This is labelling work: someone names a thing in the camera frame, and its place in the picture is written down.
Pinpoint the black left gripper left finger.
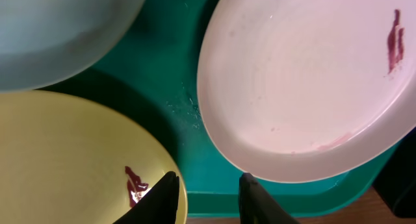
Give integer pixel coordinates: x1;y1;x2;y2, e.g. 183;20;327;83
114;171;179;224

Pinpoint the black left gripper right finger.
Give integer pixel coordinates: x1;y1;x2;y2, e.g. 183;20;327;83
239;173;299;224

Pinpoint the pink plate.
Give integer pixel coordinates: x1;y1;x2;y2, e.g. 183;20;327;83
197;0;415;183

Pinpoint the light blue plate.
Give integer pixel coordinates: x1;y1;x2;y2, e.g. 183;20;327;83
1;0;145;92

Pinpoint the teal plastic tray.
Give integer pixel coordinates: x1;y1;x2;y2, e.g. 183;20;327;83
38;0;401;218

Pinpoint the black plastic tray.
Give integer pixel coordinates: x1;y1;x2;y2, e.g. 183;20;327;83
373;130;415;218

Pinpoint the yellow plate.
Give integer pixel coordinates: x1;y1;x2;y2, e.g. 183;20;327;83
1;91;178;223

